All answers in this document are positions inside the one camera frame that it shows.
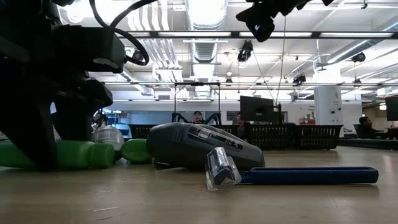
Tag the silver ventilation duct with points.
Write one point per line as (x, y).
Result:
(205, 18)

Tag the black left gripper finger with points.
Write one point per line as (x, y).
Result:
(31, 130)
(74, 124)

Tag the blue disposable razor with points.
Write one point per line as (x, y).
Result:
(311, 175)

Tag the black slatted plastic basket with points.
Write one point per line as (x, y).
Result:
(317, 137)
(270, 137)
(140, 132)

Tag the white room pillar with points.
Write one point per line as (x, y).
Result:
(328, 109)

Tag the black background robot station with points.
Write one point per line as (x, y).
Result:
(175, 102)

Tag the green travel bottle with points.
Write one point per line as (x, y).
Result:
(74, 154)
(135, 151)

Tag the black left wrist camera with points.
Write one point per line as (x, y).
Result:
(93, 46)

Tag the person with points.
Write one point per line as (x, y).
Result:
(365, 127)
(197, 117)
(240, 124)
(99, 119)

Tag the black computer monitor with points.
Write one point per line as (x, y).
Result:
(258, 109)
(392, 109)

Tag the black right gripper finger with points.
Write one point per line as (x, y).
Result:
(258, 21)

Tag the black overhead camera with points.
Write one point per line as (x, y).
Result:
(245, 51)

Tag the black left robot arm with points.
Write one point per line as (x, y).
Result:
(25, 12)

